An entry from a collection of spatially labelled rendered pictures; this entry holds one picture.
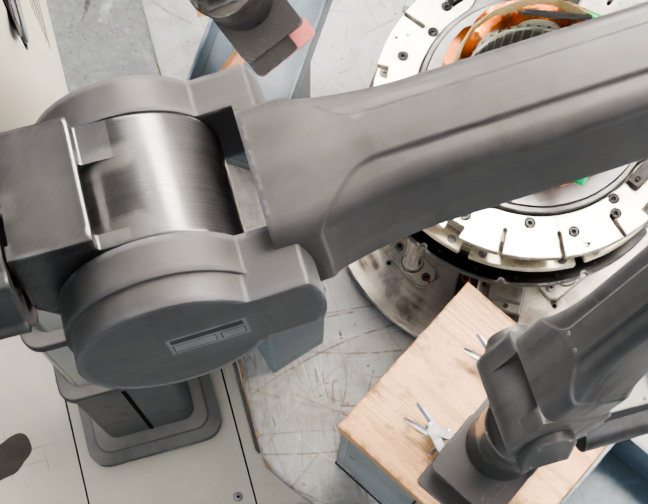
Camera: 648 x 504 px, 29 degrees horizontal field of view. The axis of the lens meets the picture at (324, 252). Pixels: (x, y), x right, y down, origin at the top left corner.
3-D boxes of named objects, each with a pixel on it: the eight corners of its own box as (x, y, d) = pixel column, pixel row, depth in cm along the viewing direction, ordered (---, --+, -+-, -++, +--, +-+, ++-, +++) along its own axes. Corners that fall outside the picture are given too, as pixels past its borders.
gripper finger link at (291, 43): (283, -16, 125) (266, -30, 116) (326, 41, 125) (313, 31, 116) (230, 27, 126) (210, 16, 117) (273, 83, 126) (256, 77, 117)
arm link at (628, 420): (486, 331, 85) (529, 449, 82) (645, 288, 86) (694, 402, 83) (472, 390, 96) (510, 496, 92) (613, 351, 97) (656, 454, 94)
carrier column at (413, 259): (426, 263, 150) (445, 207, 130) (413, 278, 149) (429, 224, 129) (411, 249, 150) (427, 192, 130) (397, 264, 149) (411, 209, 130)
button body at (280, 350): (291, 294, 150) (289, 230, 126) (323, 342, 149) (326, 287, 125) (242, 324, 149) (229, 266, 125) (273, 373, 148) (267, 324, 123)
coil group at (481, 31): (508, 31, 125) (514, 11, 121) (468, 72, 124) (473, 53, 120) (494, 20, 125) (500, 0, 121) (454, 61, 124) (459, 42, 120)
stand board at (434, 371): (623, 423, 120) (630, 419, 118) (497, 574, 116) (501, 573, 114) (465, 287, 124) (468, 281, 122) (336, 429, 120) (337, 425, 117)
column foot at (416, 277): (403, 236, 151) (404, 233, 150) (439, 276, 149) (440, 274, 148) (384, 251, 150) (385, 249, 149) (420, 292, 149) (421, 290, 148)
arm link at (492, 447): (476, 394, 89) (501, 472, 87) (568, 369, 90) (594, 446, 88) (464, 410, 96) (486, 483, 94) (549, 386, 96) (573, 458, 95)
